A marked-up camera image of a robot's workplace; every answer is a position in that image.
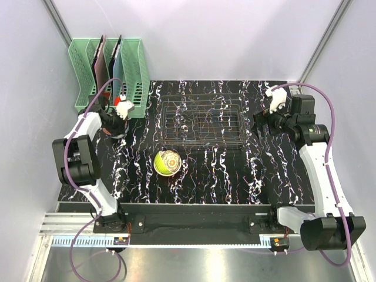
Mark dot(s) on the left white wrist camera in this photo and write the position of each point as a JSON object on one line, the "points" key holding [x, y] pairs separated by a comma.
{"points": [[124, 108]]}

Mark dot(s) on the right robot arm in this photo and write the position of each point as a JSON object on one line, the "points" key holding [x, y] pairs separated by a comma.
{"points": [[333, 225]]}

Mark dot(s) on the light blue board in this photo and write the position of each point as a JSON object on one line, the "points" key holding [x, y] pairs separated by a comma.
{"points": [[115, 68]]}

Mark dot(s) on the black marble pattern mat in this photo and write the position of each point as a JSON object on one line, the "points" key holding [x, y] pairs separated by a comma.
{"points": [[267, 171]]}

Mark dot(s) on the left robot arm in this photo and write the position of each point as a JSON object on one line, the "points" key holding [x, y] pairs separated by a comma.
{"points": [[78, 165]]}

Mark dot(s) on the green plastic file organizer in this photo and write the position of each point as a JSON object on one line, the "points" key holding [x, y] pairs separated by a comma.
{"points": [[135, 79]]}

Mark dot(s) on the orange connector box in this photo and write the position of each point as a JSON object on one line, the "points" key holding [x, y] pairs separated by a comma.
{"points": [[280, 242], [121, 240]]}

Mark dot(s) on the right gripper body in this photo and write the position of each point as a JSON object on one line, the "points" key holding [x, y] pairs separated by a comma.
{"points": [[277, 123]]}

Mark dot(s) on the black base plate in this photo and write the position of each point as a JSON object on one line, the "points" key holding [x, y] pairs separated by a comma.
{"points": [[199, 225]]}

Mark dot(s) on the green patterned bowl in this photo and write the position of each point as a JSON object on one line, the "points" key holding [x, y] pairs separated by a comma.
{"points": [[167, 163]]}

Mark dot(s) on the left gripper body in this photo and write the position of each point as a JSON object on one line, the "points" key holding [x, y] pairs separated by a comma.
{"points": [[114, 123]]}

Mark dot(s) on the red block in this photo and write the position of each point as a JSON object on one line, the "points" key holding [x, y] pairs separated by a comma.
{"points": [[118, 100]]}

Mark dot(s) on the wire dish rack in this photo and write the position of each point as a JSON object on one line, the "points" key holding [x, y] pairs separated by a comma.
{"points": [[204, 120]]}

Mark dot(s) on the right orange connector box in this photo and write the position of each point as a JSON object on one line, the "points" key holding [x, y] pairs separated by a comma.
{"points": [[280, 242]]}

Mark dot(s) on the left orange connector box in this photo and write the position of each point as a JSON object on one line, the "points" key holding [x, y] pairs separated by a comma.
{"points": [[121, 240]]}

